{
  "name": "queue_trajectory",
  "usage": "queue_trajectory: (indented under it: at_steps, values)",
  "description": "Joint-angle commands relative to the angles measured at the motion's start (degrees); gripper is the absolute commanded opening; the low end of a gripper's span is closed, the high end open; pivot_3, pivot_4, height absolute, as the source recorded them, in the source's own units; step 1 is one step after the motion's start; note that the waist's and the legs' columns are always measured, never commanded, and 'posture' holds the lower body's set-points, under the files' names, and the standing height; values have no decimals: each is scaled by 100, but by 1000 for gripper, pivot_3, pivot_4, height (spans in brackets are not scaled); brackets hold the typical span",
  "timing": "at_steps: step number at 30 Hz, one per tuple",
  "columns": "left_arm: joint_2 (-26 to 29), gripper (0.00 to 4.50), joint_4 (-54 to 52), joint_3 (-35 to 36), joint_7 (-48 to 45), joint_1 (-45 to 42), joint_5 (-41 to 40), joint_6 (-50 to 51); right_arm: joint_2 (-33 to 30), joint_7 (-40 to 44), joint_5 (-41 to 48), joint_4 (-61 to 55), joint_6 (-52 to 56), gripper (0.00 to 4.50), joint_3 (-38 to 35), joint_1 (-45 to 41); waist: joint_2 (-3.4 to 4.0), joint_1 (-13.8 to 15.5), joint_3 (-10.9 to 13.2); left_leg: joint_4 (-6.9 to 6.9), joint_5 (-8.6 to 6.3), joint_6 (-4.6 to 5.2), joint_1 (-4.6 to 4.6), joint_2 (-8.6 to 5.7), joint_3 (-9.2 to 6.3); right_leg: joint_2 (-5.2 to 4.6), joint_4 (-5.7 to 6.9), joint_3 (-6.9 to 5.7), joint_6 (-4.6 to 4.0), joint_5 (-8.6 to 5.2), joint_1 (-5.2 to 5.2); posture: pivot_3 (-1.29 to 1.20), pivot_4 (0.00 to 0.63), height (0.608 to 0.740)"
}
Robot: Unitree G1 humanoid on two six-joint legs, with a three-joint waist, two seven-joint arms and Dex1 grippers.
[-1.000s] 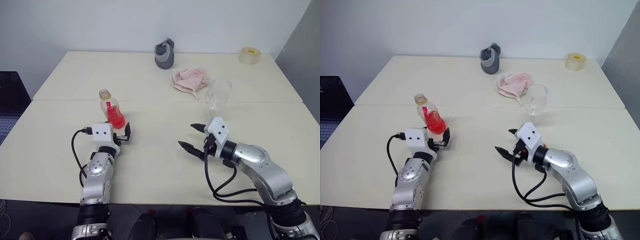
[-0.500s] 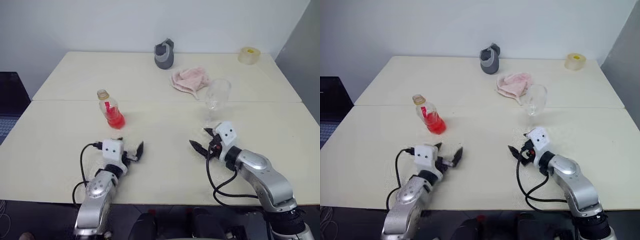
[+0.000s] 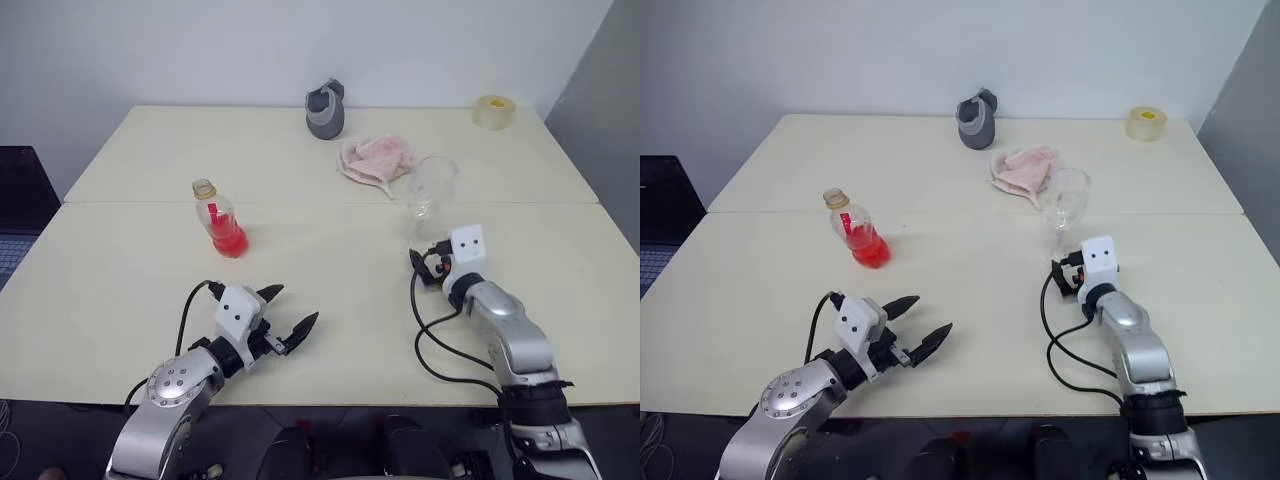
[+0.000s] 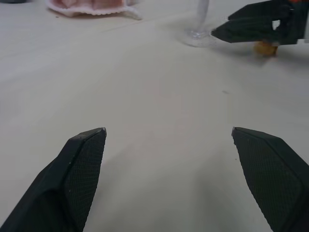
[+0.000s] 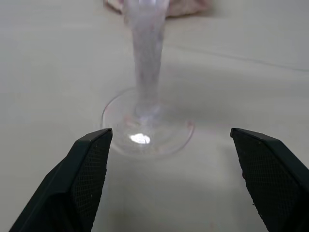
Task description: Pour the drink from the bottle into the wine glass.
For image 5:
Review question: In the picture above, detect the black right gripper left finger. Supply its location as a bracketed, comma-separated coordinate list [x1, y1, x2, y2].
[8, 128, 113, 232]

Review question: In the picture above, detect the pink cloth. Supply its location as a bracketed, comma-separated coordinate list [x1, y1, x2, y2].
[102, 0, 215, 19]

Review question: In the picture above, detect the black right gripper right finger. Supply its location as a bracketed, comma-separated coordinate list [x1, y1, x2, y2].
[230, 127, 309, 232]

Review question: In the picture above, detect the clear wine glass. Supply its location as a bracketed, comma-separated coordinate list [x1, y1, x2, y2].
[100, 0, 196, 160]

